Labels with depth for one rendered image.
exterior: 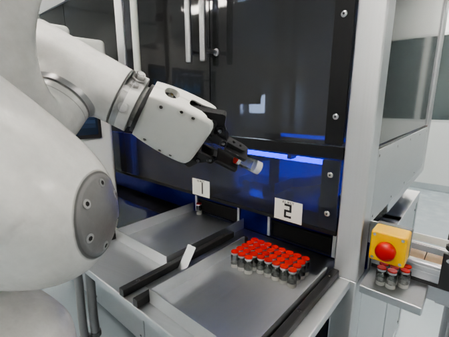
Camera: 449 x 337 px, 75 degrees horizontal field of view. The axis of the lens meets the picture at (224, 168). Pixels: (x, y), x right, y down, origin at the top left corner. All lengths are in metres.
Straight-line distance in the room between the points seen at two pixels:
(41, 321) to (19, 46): 0.25
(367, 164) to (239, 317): 0.43
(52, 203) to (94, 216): 0.04
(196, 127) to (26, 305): 0.28
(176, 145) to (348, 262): 0.54
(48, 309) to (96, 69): 0.28
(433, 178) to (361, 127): 4.73
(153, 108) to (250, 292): 0.49
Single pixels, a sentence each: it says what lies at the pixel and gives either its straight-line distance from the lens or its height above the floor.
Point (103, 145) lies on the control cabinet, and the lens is 1.31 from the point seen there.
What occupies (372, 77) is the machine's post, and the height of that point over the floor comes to 1.36.
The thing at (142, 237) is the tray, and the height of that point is 0.88.
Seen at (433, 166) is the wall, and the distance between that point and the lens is 5.39.
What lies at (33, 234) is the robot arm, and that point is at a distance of 0.22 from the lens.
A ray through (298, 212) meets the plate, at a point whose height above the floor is 1.03.
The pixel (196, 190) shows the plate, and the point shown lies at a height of 1.01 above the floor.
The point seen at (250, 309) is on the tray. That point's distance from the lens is 0.69.
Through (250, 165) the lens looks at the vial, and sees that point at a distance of 0.47.
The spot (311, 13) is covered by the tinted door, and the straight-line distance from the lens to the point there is 0.80.
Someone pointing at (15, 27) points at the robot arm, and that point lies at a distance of 0.34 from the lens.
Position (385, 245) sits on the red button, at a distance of 0.73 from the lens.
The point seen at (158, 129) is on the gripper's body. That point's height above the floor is 1.28.
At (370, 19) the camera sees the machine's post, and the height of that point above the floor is 1.48.
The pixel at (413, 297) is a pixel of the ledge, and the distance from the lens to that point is 0.84.
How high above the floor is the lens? 1.31
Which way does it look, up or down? 13 degrees down
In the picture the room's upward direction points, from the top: straight up
